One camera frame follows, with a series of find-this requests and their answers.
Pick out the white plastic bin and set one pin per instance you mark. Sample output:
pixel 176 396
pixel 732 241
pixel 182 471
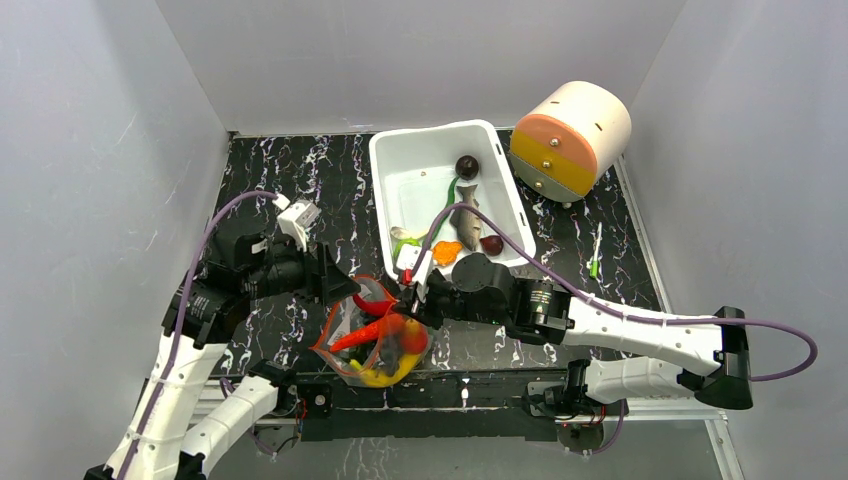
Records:
pixel 413 168

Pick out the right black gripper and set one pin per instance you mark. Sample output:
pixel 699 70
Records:
pixel 428 304

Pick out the clear zip bag orange zipper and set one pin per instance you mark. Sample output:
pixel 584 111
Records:
pixel 367 343

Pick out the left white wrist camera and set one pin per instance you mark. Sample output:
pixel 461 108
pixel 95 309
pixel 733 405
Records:
pixel 295 219

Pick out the green toy bean pod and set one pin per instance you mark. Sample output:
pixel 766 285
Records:
pixel 398 245

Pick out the white toy garlic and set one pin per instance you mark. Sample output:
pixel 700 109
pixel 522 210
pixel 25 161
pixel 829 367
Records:
pixel 401 233

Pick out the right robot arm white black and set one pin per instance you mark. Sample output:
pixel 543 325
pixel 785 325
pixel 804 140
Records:
pixel 703 358

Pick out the yellow toy banana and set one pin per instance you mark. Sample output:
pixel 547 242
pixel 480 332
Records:
pixel 376 376

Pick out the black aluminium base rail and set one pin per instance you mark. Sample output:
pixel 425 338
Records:
pixel 458 404

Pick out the green white pen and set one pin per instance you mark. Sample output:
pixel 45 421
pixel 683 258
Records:
pixel 594 262

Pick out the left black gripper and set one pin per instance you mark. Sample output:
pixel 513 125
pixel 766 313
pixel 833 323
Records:
pixel 321 274

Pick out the dark red toy fruit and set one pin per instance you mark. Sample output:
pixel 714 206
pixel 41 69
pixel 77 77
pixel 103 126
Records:
pixel 492 245

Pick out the dark toy grapes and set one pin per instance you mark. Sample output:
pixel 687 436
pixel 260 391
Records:
pixel 389 355

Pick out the grey toy fish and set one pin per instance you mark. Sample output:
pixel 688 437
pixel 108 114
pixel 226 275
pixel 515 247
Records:
pixel 467 225

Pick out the orange toy habanero pepper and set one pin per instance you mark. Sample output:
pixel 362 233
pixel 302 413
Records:
pixel 446 253

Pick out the round pastel drawer cabinet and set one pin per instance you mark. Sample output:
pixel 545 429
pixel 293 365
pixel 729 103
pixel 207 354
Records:
pixel 562 147

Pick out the red toy chili pepper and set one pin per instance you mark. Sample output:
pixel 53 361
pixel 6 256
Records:
pixel 375 308

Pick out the dark brown toy plum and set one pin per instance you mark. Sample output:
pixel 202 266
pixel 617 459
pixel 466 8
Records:
pixel 467 167

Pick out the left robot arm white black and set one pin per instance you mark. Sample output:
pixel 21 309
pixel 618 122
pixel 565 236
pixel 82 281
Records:
pixel 161 442

